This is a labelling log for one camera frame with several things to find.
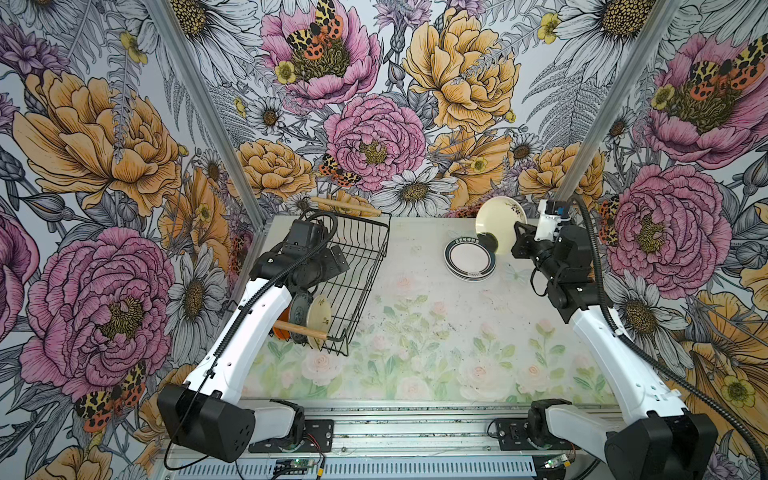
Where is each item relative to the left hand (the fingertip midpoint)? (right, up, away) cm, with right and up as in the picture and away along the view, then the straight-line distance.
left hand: (329, 277), depth 77 cm
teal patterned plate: (-11, -11, +10) cm, 18 cm away
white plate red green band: (+42, +4, +28) cm, 51 cm away
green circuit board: (-7, -43, -6) cm, 44 cm away
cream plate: (-6, -14, +14) cm, 21 cm away
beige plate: (+44, +16, +2) cm, 47 cm away
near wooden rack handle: (-5, -12, -6) cm, 14 cm away
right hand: (+46, +12, -1) cm, 48 cm away
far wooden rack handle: (-2, +25, +41) cm, 48 cm away
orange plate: (-11, -13, -4) cm, 17 cm away
